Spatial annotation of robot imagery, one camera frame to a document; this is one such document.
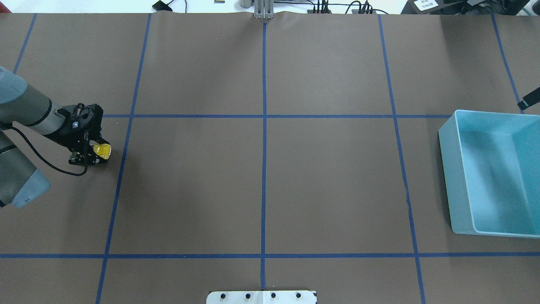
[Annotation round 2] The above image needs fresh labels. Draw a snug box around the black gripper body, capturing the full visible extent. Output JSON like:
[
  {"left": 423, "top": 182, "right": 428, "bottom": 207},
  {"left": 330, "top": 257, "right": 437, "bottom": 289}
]
[{"left": 54, "top": 103, "right": 104, "bottom": 152}]

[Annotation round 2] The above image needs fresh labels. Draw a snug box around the yellow beetle toy car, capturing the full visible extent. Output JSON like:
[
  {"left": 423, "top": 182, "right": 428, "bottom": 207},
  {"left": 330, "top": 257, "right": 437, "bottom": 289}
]
[{"left": 92, "top": 144, "right": 112, "bottom": 160}]

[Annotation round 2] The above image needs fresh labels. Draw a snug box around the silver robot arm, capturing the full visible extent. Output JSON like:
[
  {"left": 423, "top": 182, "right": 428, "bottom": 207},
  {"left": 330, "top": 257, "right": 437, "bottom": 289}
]
[{"left": 0, "top": 67, "right": 112, "bottom": 208}]

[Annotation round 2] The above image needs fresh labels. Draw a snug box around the light blue plastic bin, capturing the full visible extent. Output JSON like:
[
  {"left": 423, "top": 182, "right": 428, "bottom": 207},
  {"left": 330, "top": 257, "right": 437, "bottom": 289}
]
[{"left": 438, "top": 109, "right": 540, "bottom": 239}]

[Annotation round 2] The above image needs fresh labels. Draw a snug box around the black smartphone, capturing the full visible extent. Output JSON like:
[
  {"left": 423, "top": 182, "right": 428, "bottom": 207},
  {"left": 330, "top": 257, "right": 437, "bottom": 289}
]
[{"left": 151, "top": 0, "right": 173, "bottom": 12}]

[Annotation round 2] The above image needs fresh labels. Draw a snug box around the small metal cylinder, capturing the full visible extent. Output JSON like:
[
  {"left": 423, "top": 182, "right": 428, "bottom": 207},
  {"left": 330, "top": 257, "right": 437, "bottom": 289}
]
[{"left": 238, "top": 0, "right": 254, "bottom": 8}]

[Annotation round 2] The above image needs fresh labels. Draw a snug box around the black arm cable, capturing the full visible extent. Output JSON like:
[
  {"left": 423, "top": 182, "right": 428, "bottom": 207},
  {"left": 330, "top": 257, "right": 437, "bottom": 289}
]
[{"left": 8, "top": 125, "right": 89, "bottom": 177}]

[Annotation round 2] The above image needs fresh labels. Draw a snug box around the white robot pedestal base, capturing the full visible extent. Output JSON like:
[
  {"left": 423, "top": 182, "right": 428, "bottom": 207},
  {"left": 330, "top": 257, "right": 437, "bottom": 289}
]
[{"left": 206, "top": 290, "right": 318, "bottom": 304}]

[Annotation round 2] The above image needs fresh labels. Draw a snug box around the aluminium frame post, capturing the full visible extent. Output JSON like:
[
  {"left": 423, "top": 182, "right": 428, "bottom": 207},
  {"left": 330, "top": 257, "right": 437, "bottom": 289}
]
[{"left": 252, "top": 0, "right": 275, "bottom": 19}]

